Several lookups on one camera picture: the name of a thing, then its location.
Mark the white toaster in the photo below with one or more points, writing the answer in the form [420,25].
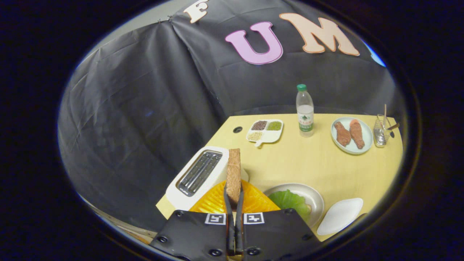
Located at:
[174,194]

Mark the green lettuce leaf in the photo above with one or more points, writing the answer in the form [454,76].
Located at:
[290,203]

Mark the thin wooden stick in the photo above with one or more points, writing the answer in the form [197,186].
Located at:
[385,114]

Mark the black backdrop cloth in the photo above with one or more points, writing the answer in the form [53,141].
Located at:
[127,108]

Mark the toasted bread slice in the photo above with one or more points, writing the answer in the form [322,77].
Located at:
[233,174]

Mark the small white plate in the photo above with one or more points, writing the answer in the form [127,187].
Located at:
[340,215]

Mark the brown meat piece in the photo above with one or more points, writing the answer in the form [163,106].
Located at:
[357,135]
[342,134]

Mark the white divided seasoning dish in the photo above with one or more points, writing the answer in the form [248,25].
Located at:
[270,136]

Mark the round beige plate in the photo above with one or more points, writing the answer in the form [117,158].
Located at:
[315,197]

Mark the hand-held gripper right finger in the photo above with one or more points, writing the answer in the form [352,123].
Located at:
[275,235]

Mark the light blue plate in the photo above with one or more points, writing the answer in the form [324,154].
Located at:
[366,136]

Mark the clear water bottle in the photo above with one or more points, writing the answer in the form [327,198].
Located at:
[305,116]

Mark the light wooden frame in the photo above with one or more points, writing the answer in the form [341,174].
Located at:
[127,228]

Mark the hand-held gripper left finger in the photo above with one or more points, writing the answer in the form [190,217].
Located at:
[195,235]

